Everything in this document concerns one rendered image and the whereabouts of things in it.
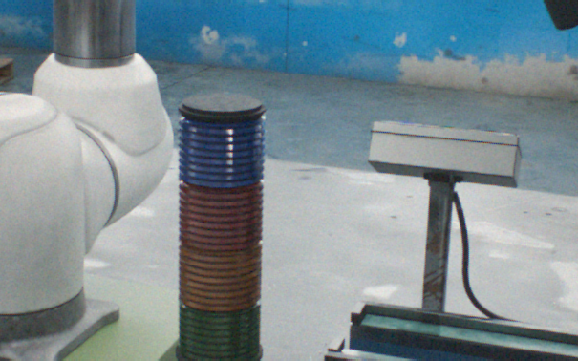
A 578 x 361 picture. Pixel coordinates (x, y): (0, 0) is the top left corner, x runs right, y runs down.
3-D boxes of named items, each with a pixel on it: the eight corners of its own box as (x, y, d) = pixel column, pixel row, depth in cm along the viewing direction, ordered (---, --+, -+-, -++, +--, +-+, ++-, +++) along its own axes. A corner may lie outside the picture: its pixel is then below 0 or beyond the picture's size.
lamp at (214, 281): (272, 286, 82) (273, 229, 81) (245, 318, 76) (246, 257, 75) (196, 275, 84) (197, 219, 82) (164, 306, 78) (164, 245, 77)
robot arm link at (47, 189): (-87, 301, 124) (-102, 112, 117) (4, 244, 140) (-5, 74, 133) (41, 327, 119) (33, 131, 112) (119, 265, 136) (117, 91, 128)
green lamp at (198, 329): (270, 342, 83) (272, 286, 82) (244, 377, 78) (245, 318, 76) (196, 330, 85) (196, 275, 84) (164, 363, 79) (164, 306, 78)
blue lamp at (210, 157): (275, 169, 79) (277, 108, 78) (247, 193, 74) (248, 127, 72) (197, 160, 81) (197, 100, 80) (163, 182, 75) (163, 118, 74)
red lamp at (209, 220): (273, 229, 81) (275, 169, 79) (246, 257, 75) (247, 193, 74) (197, 219, 82) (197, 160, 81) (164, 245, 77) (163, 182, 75)
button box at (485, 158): (518, 188, 131) (524, 145, 132) (514, 178, 125) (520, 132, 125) (376, 173, 136) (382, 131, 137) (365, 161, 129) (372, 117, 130)
